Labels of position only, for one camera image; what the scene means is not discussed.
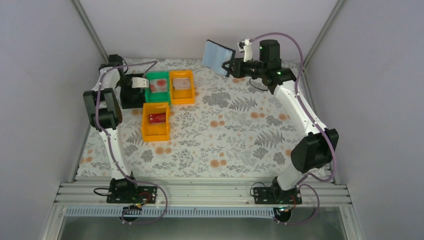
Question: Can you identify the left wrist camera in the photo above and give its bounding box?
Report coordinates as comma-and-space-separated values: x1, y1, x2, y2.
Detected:
131, 77, 150, 89

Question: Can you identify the aluminium rail frame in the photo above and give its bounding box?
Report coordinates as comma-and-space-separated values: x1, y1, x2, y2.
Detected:
54, 177, 353, 208

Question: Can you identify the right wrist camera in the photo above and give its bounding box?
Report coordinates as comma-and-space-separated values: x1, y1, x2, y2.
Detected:
237, 38, 253, 62

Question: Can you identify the red VIP card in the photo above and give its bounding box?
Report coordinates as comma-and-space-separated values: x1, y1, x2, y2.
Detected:
148, 112, 167, 125

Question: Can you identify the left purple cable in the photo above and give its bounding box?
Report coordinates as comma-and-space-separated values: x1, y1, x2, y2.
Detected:
95, 60, 168, 200

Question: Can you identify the red patterned card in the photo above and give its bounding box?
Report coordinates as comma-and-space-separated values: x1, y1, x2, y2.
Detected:
149, 78, 169, 93

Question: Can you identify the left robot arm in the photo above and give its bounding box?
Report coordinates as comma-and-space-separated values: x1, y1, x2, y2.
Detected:
83, 54, 137, 195

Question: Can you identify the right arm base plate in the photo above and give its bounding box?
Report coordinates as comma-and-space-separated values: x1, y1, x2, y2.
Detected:
252, 186, 303, 205

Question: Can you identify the black storage bin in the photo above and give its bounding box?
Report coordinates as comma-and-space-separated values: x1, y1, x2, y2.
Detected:
119, 73, 146, 109

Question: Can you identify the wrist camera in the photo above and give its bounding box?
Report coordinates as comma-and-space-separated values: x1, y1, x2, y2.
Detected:
131, 77, 150, 89
237, 38, 253, 62

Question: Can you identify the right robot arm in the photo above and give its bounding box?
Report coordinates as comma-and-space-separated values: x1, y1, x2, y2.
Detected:
222, 39, 339, 195

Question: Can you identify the far orange storage bin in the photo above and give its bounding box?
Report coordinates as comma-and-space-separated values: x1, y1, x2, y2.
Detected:
169, 70, 195, 105

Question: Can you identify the floral table mat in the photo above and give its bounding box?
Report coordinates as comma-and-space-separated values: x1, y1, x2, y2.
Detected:
120, 59, 301, 178

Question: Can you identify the green storage bin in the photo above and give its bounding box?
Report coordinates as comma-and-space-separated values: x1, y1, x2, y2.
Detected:
145, 71, 171, 104

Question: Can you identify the pale card in orange bin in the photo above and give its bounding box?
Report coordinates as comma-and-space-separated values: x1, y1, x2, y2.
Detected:
172, 77, 193, 91

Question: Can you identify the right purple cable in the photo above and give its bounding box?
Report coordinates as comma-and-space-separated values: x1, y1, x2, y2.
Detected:
248, 32, 338, 184

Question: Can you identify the purple cable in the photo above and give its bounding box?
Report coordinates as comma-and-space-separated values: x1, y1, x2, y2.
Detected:
248, 32, 338, 184
95, 60, 168, 200

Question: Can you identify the orange storage bin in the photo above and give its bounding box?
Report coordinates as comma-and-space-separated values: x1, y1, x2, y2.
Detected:
169, 70, 195, 105
141, 102, 171, 142

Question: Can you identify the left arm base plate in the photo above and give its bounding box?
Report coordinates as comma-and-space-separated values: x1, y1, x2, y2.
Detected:
106, 186, 158, 204

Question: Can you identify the near orange storage bin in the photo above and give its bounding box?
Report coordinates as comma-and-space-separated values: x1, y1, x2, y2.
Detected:
141, 102, 171, 142

